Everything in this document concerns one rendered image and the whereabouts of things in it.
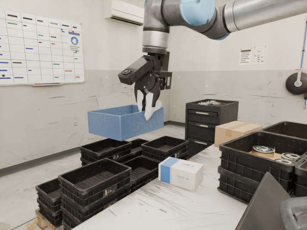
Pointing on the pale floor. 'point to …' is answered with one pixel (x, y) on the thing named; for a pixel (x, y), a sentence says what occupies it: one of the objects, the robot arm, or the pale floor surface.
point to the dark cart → (206, 122)
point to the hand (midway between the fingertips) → (144, 116)
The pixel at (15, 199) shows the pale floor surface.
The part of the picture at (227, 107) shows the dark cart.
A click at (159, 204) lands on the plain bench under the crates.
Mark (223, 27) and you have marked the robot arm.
